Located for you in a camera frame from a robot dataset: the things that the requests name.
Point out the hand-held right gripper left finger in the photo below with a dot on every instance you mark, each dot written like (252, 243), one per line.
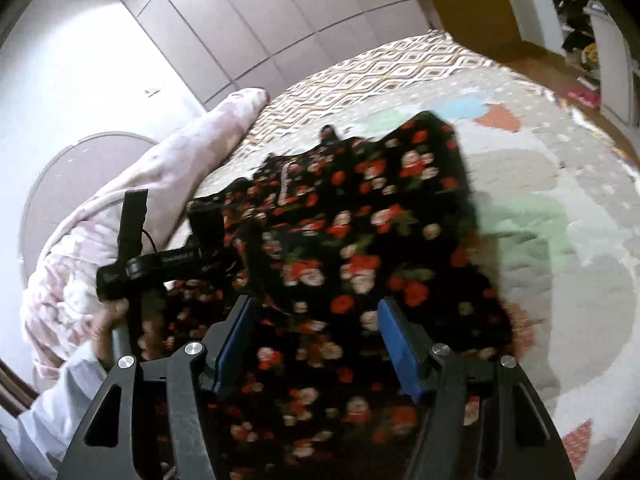
(235, 340)

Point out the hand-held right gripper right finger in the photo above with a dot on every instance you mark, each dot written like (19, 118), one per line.
(400, 355)

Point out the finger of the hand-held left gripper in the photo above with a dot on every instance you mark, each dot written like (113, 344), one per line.
(206, 227)

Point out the black floral garment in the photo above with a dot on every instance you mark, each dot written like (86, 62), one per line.
(350, 240)

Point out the person's left forearm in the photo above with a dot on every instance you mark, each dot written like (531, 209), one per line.
(55, 410)

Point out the person's left hand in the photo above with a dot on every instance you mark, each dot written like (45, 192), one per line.
(107, 327)

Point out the pink fleece blanket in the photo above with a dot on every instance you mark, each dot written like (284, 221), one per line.
(150, 175)

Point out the grey oval headboard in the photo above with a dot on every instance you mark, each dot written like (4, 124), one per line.
(65, 185)

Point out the patchwork quilt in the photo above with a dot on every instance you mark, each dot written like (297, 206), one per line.
(550, 220)

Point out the white wardrobe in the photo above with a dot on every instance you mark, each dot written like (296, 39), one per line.
(250, 20)

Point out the geometric patterned bedsheet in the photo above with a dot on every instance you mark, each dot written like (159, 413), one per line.
(360, 80)

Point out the pink item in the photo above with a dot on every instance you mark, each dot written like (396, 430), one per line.
(582, 96)

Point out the wooden door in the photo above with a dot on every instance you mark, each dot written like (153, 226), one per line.
(470, 0)

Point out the white cabinet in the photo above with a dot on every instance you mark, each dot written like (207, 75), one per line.
(616, 60)

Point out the dark clutter pile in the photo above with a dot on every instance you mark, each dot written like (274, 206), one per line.
(565, 0)

